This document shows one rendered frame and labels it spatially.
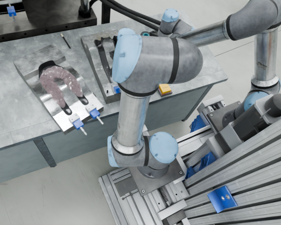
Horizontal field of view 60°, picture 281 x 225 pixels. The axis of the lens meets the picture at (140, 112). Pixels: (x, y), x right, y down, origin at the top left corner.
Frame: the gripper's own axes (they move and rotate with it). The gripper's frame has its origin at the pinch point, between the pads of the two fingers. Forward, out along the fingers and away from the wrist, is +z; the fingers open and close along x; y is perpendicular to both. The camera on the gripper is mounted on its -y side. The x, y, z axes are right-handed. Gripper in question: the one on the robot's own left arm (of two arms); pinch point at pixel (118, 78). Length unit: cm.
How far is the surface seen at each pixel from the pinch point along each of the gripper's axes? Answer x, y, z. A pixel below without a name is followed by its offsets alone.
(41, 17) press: -26, -79, 22
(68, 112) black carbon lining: -29.6, 2.8, 15.8
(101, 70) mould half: -3.9, -16.3, 12.5
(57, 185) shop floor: -52, 20, 101
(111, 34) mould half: 13.5, -44.6, 14.9
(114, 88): -2.2, 1.5, 6.5
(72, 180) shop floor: -39, 20, 101
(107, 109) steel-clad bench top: -7.5, 5.4, 20.8
